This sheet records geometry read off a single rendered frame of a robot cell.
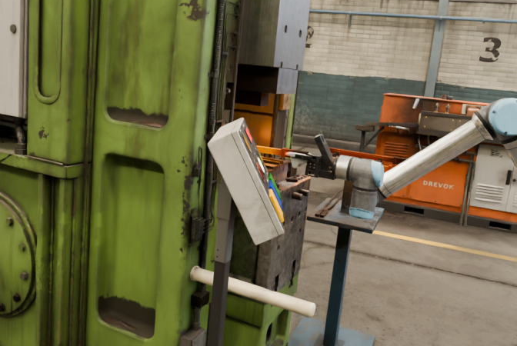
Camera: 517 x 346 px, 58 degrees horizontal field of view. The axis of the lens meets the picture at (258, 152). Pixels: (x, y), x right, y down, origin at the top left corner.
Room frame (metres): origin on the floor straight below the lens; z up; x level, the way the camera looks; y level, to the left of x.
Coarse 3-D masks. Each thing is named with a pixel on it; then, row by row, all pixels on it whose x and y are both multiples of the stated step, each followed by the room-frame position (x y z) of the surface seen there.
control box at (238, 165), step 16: (224, 128) 1.30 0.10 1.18; (240, 128) 1.18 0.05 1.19; (208, 144) 1.09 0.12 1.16; (224, 144) 1.09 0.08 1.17; (240, 144) 1.09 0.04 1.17; (224, 160) 1.09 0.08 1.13; (240, 160) 1.09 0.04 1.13; (256, 160) 1.22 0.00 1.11; (224, 176) 1.09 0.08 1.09; (240, 176) 1.09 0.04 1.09; (256, 176) 1.09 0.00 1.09; (240, 192) 1.09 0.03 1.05; (256, 192) 1.09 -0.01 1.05; (240, 208) 1.09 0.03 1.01; (256, 208) 1.09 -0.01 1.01; (272, 208) 1.09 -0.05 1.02; (256, 224) 1.09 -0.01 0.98; (272, 224) 1.09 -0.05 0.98; (256, 240) 1.09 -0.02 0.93
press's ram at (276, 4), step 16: (256, 0) 1.71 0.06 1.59; (272, 0) 1.68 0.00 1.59; (288, 0) 1.73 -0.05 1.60; (304, 0) 1.88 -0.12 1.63; (256, 16) 1.70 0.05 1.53; (272, 16) 1.68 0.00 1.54; (288, 16) 1.74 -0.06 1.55; (304, 16) 1.89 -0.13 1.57; (256, 32) 1.70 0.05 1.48; (272, 32) 1.68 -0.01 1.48; (288, 32) 1.76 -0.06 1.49; (304, 32) 1.91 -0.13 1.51; (240, 48) 1.73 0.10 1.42; (256, 48) 1.70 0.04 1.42; (272, 48) 1.67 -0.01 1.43; (288, 48) 1.77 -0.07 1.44; (304, 48) 1.93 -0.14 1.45; (256, 64) 1.70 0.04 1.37; (272, 64) 1.67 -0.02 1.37; (288, 64) 1.79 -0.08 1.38
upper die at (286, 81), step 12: (240, 72) 1.78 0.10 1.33; (252, 72) 1.76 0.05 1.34; (264, 72) 1.74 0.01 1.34; (276, 72) 1.72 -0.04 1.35; (288, 72) 1.80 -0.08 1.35; (240, 84) 1.78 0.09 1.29; (252, 84) 1.76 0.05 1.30; (264, 84) 1.74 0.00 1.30; (276, 84) 1.72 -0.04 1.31; (288, 84) 1.81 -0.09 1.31
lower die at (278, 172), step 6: (264, 162) 1.82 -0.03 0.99; (270, 162) 1.82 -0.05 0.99; (276, 162) 1.81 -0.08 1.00; (288, 162) 1.89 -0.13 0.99; (270, 168) 1.76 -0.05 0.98; (276, 168) 1.79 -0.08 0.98; (282, 168) 1.85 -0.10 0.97; (276, 174) 1.79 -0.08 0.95; (282, 174) 1.85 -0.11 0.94; (276, 180) 1.80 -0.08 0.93; (282, 180) 1.86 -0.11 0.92
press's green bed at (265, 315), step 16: (288, 288) 1.89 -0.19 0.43; (240, 304) 1.70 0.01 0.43; (256, 304) 1.68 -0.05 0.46; (240, 320) 1.70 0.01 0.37; (256, 320) 1.67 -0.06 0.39; (272, 320) 1.77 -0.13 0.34; (288, 320) 1.95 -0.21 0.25; (224, 336) 1.74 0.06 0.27; (240, 336) 1.71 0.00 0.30; (256, 336) 1.68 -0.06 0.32; (272, 336) 1.92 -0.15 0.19; (288, 336) 1.97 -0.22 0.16
